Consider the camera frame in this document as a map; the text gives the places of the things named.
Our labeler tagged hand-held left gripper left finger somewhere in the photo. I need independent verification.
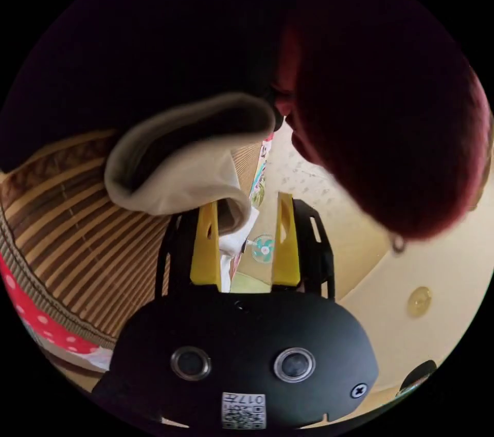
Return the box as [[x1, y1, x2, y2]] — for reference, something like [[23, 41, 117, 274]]
[[189, 201, 221, 286]]

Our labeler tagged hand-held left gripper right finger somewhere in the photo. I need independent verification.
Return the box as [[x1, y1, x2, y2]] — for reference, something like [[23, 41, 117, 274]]
[[271, 192, 301, 286]]

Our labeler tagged white long sleeve shirt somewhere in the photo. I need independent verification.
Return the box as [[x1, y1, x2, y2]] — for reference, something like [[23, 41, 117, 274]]
[[104, 93, 277, 257]]

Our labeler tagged green fan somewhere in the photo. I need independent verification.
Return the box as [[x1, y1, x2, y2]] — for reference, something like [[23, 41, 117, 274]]
[[251, 234, 276, 264]]

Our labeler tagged round ceiling lamp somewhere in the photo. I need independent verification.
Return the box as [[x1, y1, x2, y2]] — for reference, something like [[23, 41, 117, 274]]
[[407, 285, 432, 319]]

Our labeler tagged person's body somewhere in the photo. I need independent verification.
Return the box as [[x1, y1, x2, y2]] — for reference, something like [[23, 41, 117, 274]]
[[0, 0, 494, 253]]

